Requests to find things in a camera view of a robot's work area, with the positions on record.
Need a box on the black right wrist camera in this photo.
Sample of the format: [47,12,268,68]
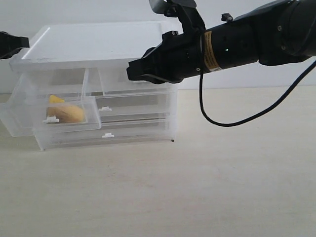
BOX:
[149,0,206,35]

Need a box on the black right camera cable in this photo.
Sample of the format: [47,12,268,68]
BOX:
[198,27,316,128]

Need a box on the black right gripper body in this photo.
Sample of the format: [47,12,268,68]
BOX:
[158,18,260,80]

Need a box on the white translucent plastic drawer cabinet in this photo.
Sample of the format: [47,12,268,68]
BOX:
[8,21,179,151]

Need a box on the yellow cheese wedge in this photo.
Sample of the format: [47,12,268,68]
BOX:
[46,105,85,123]

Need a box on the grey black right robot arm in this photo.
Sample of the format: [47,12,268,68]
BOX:
[126,0,316,84]

